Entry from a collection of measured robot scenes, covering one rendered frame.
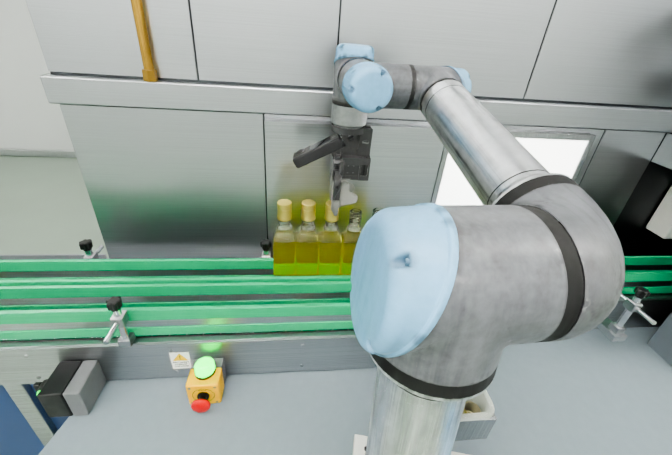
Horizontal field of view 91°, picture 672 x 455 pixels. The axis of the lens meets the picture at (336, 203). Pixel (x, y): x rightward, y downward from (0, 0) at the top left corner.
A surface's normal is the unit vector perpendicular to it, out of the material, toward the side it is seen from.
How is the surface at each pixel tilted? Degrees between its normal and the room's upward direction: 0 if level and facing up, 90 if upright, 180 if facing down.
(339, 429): 0
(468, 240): 25
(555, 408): 0
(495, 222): 6
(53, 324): 90
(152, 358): 90
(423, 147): 90
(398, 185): 90
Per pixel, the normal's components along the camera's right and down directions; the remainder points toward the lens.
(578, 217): 0.18, -0.80
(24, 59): 0.10, 0.48
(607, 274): 0.39, -0.13
